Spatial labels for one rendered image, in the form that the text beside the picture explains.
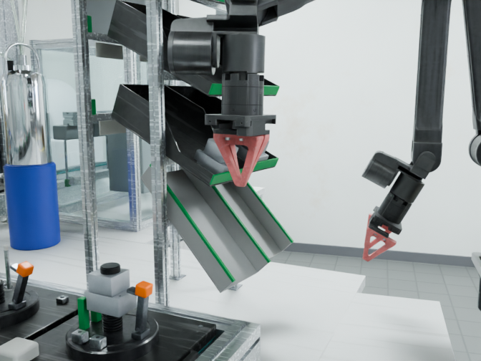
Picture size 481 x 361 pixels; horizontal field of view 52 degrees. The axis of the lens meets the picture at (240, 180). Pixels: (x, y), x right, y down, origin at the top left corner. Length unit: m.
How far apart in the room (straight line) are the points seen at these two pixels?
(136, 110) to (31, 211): 0.78
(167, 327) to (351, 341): 0.40
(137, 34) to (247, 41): 0.38
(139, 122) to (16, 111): 0.74
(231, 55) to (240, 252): 0.50
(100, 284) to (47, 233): 0.96
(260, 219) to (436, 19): 0.57
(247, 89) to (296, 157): 3.59
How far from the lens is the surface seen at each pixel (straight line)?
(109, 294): 0.77
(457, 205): 4.27
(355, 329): 1.13
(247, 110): 0.65
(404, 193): 1.12
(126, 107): 1.02
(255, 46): 0.66
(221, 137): 0.67
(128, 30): 1.01
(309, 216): 4.30
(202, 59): 0.66
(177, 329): 0.85
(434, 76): 1.11
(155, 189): 0.94
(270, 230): 1.17
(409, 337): 1.12
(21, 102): 1.67
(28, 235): 1.71
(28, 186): 1.68
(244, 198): 1.19
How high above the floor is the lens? 1.35
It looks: 10 degrees down
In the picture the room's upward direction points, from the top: straight up
